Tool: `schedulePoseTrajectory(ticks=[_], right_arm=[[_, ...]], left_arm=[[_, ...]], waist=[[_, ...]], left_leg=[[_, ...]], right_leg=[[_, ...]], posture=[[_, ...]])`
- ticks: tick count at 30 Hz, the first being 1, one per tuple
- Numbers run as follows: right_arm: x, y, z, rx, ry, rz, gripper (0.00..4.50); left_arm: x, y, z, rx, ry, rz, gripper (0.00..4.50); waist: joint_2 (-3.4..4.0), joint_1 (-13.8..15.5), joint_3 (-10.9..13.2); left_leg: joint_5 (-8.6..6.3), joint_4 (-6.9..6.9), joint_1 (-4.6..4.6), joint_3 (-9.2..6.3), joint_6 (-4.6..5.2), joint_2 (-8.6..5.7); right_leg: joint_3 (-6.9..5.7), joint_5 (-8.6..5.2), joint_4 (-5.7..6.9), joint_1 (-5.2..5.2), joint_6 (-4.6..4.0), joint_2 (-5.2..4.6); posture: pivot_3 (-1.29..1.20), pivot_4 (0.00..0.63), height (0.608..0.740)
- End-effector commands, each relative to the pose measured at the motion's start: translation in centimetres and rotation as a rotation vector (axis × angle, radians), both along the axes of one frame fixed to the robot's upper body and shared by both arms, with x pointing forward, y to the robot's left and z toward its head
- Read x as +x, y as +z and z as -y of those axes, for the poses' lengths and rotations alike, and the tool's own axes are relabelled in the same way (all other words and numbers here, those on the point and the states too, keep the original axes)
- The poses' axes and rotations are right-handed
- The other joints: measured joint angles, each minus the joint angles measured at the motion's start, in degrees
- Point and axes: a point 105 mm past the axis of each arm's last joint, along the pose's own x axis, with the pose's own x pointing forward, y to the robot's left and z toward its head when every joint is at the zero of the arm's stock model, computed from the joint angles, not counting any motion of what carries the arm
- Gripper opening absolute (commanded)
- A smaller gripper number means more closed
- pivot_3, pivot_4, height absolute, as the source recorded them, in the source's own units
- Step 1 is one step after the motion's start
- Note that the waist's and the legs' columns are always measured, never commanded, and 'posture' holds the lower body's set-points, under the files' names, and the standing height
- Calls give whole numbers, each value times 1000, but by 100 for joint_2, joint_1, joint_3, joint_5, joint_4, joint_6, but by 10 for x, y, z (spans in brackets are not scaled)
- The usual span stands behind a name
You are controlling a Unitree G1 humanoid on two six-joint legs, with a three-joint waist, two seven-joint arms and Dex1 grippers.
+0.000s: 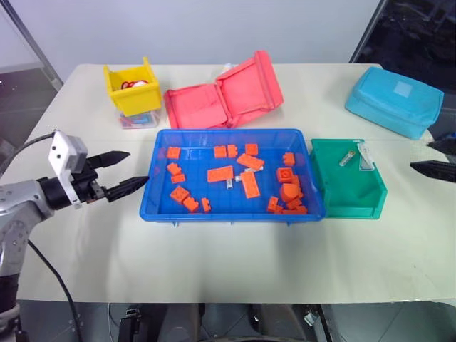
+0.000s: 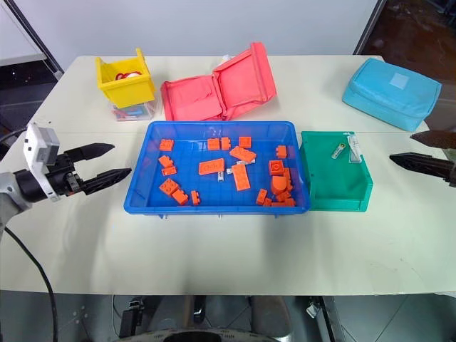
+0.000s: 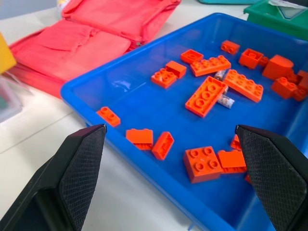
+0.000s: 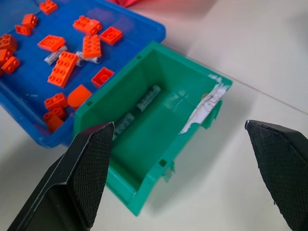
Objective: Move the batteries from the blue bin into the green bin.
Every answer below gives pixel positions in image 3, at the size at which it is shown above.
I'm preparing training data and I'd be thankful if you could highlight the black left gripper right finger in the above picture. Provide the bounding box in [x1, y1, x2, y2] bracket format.
[235, 124, 308, 231]

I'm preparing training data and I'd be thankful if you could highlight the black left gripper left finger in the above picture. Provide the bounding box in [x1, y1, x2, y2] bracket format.
[0, 124, 107, 231]

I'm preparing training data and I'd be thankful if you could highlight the clear plastic box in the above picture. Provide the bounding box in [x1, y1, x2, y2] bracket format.
[0, 74, 33, 124]

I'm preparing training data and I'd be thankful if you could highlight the green plastic tray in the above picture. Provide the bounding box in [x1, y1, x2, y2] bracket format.
[243, 0, 308, 41]

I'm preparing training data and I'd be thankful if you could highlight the orange 2x4 building brick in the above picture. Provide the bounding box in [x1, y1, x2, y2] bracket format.
[223, 69, 264, 103]
[190, 55, 231, 77]

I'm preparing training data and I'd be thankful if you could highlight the upside-down orange 2x4 toy brick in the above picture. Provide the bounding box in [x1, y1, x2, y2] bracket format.
[185, 76, 228, 118]

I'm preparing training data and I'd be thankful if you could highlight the blue plastic tray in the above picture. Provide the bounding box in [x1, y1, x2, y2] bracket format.
[60, 12, 308, 231]

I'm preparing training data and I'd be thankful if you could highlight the red fabric zipper case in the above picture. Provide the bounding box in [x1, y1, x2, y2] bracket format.
[9, 0, 181, 99]

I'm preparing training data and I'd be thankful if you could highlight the yellow object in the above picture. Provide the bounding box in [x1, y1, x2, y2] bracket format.
[0, 32, 17, 75]

